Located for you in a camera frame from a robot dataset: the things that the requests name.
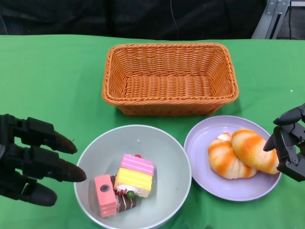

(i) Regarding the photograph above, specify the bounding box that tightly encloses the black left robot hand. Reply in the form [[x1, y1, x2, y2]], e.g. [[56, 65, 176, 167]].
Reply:
[[0, 114, 87, 207]]

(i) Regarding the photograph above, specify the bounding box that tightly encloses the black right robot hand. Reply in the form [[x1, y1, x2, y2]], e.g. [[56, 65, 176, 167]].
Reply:
[[263, 103, 305, 182]]

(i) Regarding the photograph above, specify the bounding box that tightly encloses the orange striped bread bun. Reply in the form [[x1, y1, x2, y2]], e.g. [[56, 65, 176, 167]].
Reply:
[[231, 128, 280, 174], [208, 132, 259, 179]]

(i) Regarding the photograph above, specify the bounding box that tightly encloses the grey green bowl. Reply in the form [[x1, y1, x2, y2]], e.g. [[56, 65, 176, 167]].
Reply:
[[73, 125, 193, 229]]

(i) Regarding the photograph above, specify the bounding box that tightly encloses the pink cake block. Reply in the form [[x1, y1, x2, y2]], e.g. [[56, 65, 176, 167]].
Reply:
[[94, 174, 117, 218]]

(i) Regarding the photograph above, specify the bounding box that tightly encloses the brown chocolate cake slice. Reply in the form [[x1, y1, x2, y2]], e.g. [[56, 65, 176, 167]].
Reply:
[[110, 175, 138, 213]]

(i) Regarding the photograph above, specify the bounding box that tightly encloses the pink yellow layered cake slice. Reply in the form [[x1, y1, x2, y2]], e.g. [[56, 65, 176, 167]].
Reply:
[[113, 154, 155, 198]]

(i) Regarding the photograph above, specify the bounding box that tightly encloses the pale lavender plate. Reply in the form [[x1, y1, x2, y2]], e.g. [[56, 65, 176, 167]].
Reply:
[[183, 115, 282, 202]]

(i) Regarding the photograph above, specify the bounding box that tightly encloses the orange wicker basket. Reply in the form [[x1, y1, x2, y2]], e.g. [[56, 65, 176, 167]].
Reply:
[[102, 42, 240, 117]]

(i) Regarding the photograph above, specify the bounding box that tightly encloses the green tablecloth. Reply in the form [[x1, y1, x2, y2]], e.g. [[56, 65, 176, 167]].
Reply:
[[0, 35, 305, 229]]

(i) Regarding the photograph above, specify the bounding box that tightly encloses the black backdrop cloth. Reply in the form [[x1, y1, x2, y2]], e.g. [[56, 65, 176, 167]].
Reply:
[[0, 0, 267, 42]]

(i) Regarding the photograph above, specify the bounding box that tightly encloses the aluminium profile frame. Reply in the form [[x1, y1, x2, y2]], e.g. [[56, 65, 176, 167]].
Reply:
[[252, 0, 290, 40]]

